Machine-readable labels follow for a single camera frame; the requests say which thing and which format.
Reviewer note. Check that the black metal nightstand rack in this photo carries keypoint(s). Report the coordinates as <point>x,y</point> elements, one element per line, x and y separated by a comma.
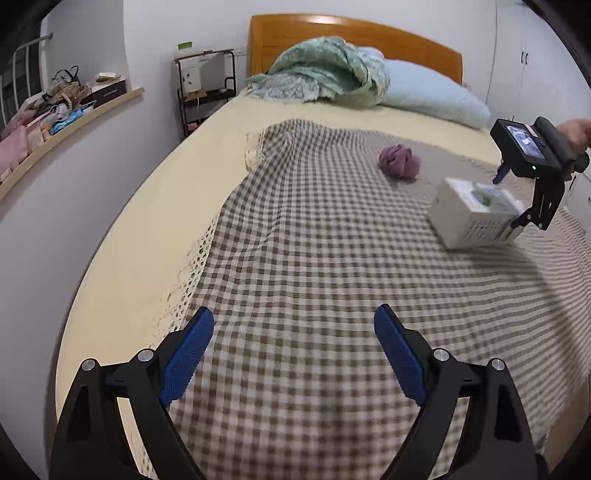
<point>203,94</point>

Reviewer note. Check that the wooden bed with checkered cover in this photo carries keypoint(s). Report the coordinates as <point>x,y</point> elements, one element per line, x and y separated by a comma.
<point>323,37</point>

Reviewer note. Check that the purple cloth ball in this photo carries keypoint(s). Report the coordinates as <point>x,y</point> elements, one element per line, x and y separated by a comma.
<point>399,161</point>

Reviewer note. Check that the green floral quilt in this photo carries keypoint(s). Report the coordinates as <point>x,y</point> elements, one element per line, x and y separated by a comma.
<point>323,69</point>

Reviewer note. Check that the light blue pillow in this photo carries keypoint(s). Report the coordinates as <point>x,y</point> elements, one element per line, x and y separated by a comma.
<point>429,92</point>

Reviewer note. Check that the black flat box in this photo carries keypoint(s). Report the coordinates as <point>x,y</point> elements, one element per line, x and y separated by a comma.
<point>104,90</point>

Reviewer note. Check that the wooden windowsill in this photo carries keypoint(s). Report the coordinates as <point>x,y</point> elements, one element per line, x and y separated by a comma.
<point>92,115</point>

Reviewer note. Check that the white perforated box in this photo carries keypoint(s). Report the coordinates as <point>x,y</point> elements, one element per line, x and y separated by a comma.
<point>466,217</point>

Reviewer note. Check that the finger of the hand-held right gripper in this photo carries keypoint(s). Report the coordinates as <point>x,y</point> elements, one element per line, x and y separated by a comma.
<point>501,173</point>
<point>547,198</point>

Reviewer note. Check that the brown checkered blanket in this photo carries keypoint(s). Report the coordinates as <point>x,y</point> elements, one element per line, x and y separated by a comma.
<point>300,230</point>

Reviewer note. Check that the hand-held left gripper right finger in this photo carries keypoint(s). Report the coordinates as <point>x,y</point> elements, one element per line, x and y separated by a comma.
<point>399,357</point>

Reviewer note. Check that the person's right hand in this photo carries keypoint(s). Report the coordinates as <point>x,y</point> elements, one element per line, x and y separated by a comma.
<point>579,134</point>

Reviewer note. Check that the small green item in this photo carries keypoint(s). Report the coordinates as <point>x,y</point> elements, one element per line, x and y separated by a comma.
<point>185,45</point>

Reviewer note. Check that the white wardrobe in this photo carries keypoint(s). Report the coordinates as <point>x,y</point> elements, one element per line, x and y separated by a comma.
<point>545,55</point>

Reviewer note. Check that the metal railing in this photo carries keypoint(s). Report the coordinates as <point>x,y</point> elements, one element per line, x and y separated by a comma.
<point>27,46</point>

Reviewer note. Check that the pile of boxes and bags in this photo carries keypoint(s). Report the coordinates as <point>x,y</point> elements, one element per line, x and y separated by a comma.
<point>41,120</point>

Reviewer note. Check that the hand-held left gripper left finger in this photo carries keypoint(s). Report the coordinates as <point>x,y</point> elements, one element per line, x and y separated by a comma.
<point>187,360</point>

